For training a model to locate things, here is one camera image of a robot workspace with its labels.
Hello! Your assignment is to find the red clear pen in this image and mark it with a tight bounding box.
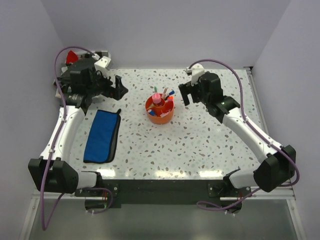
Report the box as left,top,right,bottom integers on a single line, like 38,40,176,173
160,112,169,118

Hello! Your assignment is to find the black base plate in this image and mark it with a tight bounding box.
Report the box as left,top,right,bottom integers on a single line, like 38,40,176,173
75,179,251,210

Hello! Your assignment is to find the peach capped white marker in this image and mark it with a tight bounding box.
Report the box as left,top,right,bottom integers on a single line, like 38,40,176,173
161,87,168,99

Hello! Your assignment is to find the blue fabric pencil pouch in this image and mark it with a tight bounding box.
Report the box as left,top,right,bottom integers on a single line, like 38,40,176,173
83,109,122,164

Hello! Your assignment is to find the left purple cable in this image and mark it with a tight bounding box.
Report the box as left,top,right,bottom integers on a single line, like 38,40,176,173
39,46,115,231

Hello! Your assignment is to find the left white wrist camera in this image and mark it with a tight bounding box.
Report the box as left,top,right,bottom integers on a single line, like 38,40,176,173
94,56,112,78

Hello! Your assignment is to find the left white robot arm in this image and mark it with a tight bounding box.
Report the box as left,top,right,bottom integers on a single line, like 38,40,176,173
28,69,128,196

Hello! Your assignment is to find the white bin with dark cloth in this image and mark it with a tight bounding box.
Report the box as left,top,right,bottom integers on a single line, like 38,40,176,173
56,52,111,104

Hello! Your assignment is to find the orange round desk organizer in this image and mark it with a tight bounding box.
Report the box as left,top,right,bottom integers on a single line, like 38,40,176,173
145,96,174,125

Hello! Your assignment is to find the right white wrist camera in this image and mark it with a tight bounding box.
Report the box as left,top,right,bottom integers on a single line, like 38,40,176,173
185,63,205,86

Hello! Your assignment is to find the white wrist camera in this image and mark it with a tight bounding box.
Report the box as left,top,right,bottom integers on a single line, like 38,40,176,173
185,63,205,86
94,56,112,78

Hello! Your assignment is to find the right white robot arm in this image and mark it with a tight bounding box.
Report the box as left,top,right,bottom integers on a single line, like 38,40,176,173
178,70,297,197

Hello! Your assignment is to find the red cloth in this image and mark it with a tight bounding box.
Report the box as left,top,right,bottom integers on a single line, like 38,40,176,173
65,50,79,65

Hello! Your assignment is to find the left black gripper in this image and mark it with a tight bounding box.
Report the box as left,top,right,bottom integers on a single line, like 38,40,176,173
86,67,128,101

